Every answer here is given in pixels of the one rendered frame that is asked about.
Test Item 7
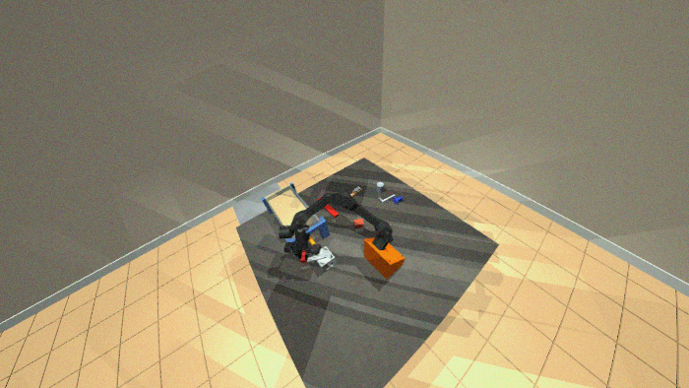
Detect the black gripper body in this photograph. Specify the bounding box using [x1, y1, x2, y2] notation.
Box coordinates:
[283, 236, 321, 255]

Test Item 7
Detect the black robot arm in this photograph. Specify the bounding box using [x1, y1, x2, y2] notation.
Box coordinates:
[279, 192, 393, 250]

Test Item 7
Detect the red flat bar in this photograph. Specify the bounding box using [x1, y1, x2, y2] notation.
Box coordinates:
[324, 204, 339, 218]

